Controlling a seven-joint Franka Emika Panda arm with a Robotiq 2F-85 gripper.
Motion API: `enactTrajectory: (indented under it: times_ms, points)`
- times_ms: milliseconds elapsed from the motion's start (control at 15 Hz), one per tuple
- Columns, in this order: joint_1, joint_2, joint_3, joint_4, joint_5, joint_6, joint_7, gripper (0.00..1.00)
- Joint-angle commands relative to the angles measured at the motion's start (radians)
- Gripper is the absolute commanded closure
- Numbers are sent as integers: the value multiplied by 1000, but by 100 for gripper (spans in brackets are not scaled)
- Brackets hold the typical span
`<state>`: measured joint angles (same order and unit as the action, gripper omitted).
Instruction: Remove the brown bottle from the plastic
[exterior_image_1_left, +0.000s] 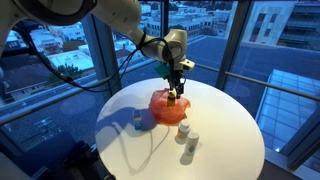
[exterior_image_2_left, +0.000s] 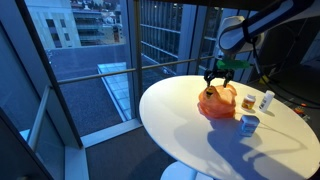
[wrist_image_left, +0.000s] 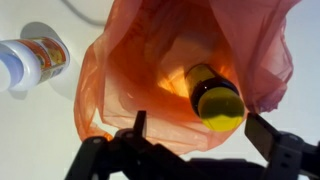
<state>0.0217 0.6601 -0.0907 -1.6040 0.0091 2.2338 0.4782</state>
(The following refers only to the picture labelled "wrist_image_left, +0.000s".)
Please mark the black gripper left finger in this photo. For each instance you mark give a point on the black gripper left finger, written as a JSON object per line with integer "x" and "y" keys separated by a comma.
{"x": 133, "y": 150}

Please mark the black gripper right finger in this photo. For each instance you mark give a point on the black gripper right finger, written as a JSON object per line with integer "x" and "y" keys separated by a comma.
{"x": 283, "y": 146}

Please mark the brown bottle with yellow cap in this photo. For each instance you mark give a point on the brown bottle with yellow cap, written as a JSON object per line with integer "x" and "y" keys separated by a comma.
{"x": 216, "y": 100}

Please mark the orange plastic bag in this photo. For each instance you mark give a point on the orange plastic bag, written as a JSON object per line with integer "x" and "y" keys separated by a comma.
{"x": 140, "y": 66}

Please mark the small orange-label bottle white cap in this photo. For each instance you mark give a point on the small orange-label bottle white cap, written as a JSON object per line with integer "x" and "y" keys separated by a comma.
{"x": 36, "y": 61}

